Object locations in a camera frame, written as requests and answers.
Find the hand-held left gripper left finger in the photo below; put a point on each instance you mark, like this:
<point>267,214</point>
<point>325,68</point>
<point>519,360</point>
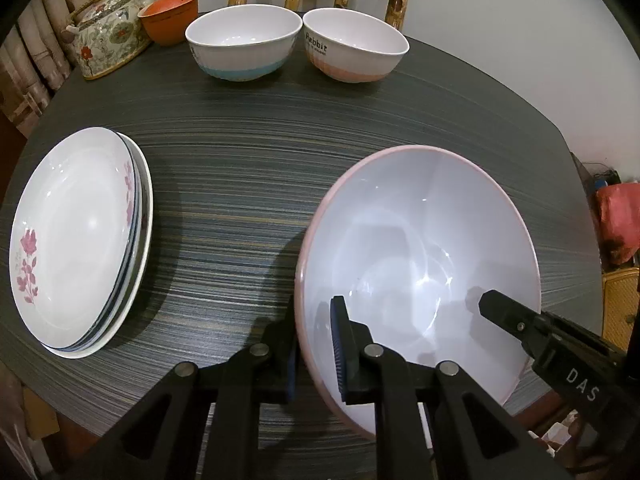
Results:
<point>291,375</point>

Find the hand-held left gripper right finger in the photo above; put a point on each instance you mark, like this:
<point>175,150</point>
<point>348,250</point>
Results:
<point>340,355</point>

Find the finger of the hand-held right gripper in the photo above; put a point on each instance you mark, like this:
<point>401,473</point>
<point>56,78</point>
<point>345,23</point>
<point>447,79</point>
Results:
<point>505,312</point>

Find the large pink bowl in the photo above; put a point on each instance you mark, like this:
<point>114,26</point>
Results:
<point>425,240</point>

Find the white plate with blue rim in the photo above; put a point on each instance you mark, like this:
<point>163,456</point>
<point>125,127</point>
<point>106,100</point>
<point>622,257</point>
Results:
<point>140,210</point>

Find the white plate with pink flowers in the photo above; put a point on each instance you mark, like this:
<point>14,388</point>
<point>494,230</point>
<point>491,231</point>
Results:
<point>75,220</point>
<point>134,200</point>

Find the white bowl with pink base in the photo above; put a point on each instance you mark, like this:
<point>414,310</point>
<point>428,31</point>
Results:
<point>350,35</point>

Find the white bowl with blue base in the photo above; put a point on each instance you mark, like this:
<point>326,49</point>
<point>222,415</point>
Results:
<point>240,35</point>

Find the wicker chair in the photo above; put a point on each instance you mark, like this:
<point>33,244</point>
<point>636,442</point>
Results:
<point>620,305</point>

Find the red plastic bag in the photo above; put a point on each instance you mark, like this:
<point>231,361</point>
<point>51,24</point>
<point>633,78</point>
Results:
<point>620,220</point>

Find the orange lidded tea cup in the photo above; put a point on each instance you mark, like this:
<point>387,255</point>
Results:
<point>170,22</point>

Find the floral ceramic teapot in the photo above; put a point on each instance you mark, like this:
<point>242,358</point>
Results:
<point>105,40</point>

